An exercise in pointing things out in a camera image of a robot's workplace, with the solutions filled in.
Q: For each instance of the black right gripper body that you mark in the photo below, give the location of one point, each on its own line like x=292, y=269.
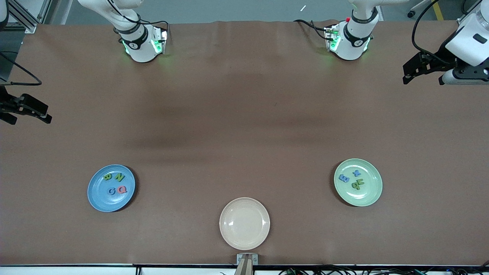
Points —
x=7, y=104

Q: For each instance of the red foam letter Q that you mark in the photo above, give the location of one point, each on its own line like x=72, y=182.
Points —
x=120, y=189

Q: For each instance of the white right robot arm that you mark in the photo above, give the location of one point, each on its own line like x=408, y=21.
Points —
x=139, y=49

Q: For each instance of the aluminium frame profile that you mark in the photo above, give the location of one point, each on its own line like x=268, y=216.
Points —
x=26, y=23
x=464, y=17

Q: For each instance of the green foam letter q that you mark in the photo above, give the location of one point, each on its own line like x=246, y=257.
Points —
x=355, y=186

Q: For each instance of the brown table cover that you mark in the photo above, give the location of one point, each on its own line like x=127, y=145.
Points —
x=244, y=95

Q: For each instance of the blue plate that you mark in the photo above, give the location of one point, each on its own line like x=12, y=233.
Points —
x=101, y=198

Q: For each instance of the black chair caster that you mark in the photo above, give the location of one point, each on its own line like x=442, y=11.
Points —
x=410, y=14

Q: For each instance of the green plate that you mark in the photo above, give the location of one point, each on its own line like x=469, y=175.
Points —
x=366, y=194

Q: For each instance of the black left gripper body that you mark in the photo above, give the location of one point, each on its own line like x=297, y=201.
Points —
x=437, y=59

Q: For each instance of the grey metal bracket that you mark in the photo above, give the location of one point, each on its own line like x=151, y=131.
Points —
x=239, y=259

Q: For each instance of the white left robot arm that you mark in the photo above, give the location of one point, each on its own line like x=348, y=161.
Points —
x=353, y=46

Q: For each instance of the green foam letter B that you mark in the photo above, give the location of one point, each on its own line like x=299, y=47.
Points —
x=108, y=176

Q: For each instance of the green foam letter N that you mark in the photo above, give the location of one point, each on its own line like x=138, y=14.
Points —
x=120, y=177

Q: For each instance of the beige plate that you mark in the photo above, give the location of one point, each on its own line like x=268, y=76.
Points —
x=244, y=224

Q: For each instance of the yellow floor tape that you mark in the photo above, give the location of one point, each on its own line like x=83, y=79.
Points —
x=436, y=9

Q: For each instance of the blue foam letter G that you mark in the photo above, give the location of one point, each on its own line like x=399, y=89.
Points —
x=109, y=191

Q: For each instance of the blue foam letter m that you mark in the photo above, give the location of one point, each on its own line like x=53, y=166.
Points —
x=344, y=178

